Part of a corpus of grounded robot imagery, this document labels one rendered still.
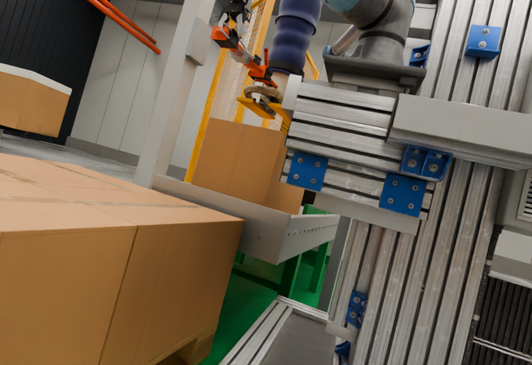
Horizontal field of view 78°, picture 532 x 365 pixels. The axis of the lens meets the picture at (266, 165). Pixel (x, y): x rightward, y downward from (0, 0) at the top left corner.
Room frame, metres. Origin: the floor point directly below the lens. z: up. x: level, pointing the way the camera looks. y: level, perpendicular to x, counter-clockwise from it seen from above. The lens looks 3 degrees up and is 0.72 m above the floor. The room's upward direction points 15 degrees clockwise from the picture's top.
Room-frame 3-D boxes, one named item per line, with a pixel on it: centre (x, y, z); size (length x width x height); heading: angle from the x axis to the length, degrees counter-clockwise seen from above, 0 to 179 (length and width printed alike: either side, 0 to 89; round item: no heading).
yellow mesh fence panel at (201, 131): (2.67, 0.47, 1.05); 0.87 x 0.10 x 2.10; 30
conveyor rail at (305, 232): (2.43, -0.57, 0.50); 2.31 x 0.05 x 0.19; 158
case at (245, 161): (1.80, 0.03, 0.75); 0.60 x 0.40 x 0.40; 157
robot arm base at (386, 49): (0.82, -0.21, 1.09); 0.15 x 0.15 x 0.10
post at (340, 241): (1.81, -0.50, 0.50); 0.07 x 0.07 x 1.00; 68
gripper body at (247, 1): (1.28, 0.26, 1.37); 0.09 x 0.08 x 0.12; 156
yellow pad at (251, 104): (1.85, 0.13, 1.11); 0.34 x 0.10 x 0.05; 157
